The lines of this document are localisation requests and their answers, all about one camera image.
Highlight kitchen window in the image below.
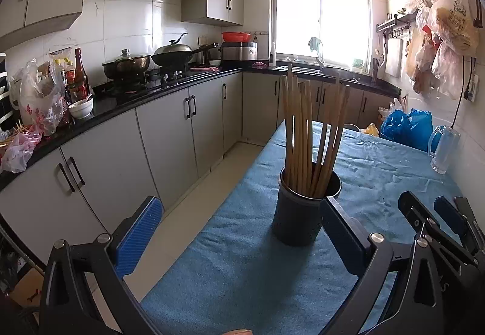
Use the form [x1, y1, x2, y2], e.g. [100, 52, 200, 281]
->
[272, 0, 372, 74]

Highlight black wall shelf rack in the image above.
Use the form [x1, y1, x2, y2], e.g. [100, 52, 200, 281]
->
[376, 10, 418, 35]

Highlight clear glass beer mug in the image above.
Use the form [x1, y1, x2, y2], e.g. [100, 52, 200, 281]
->
[427, 126, 461, 175]

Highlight pink plastic bag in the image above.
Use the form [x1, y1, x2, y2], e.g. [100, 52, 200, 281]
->
[1, 129, 43, 173]

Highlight wooden chopstick far right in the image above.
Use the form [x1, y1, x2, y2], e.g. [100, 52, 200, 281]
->
[322, 84, 351, 198]

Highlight chrome sink faucet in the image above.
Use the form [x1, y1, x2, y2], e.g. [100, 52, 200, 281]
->
[308, 36, 325, 68]

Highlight yellow plastic bag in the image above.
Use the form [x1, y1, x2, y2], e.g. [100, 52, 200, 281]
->
[361, 123, 380, 137]

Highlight wooden chopstick far left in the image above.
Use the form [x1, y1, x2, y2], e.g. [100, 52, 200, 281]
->
[282, 64, 293, 186]

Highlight red plastic basin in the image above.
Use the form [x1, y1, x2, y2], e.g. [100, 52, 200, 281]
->
[222, 31, 251, 43]

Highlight grey lower kitchen cabinets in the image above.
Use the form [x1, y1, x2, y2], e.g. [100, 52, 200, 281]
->
[0, 70, 396, 264]

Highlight silver rice cooker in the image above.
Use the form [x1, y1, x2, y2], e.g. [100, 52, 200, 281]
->
[220, 42, 258, 62]

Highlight white power strip with cable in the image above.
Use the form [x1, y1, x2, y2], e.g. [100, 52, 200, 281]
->
[450, 58, 479, 128]

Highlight wooden chopstick centre left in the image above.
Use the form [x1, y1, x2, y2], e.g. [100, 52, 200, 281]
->
[293, 75, 303, 194]

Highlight hanging yellow white plastic bags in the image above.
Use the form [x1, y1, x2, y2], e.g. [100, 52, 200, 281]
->
[404, 0, 479, 100]

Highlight wooden chopstick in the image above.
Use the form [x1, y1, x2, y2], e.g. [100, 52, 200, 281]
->
[311, 76, 340, 198]
[282, 64, 293, 186]
[301, 80, 313, 196]
[322, 84, 351, 198]
[293, 75, 303, 194]

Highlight black gas stove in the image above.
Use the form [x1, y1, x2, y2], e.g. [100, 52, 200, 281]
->
[94, 68, 198, 99]

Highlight blue plastic bag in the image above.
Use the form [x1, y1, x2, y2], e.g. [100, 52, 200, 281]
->
[380, 109, 435, 152]

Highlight white ceramic bowl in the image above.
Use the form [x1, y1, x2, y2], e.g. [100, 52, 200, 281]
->
[68, 97, 94, 120]

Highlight black kitchen countertop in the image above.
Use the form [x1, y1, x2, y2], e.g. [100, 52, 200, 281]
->
[0, 61, 402, 192]

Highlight blue table cloth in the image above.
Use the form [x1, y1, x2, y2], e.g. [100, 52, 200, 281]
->
[141, 127, 460, 334]

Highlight black cylindrical chopstick holder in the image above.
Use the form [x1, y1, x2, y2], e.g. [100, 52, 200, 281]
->
[271, 168, 345, 246]

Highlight steel pot with lid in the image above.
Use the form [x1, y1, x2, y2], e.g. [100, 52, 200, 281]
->
[102, 49, 150, 80]

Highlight white printed plastic bag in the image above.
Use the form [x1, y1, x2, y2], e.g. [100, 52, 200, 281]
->
[7, 58, 66, 136]

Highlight black wok with lid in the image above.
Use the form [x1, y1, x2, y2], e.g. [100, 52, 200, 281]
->
[151, 33, 218, 68]

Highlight brown sauce bottle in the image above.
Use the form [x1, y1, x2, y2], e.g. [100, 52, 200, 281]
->
[75, 48, 90, 101]

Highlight wooden chopstick centre right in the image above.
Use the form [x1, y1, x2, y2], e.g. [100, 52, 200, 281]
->
[311, 76, 340, 198]

